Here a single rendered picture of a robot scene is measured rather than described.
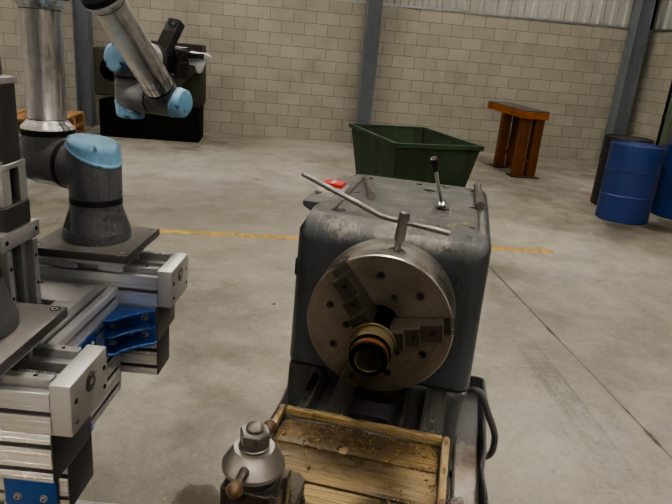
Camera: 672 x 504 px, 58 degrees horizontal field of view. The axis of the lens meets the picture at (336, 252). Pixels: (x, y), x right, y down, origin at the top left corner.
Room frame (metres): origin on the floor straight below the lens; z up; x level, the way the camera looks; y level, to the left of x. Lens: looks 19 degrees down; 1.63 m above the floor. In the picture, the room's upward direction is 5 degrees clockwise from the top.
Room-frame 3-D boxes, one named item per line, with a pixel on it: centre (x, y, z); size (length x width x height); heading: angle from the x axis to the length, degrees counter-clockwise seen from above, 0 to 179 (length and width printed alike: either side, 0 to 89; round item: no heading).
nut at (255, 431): (0.64, 0.08, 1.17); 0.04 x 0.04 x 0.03
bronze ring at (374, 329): (1.07, -0.09, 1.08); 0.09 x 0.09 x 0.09; 81
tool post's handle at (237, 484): (0.59, 0.09, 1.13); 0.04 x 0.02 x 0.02; 169
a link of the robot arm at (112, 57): (1.64, 0.58, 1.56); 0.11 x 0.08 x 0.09; 158
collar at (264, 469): (0.64, 0.08, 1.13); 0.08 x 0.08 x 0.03
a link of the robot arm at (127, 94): (1.64, 0.57, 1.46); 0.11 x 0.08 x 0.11; 68
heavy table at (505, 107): (10.00, -2.68, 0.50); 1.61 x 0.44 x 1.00; 7
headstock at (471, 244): (1.62, -0.17, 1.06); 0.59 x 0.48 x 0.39; 169
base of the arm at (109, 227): (1.35, 0.56, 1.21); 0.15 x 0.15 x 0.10
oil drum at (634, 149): (7.07, -3.34, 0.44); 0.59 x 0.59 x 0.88
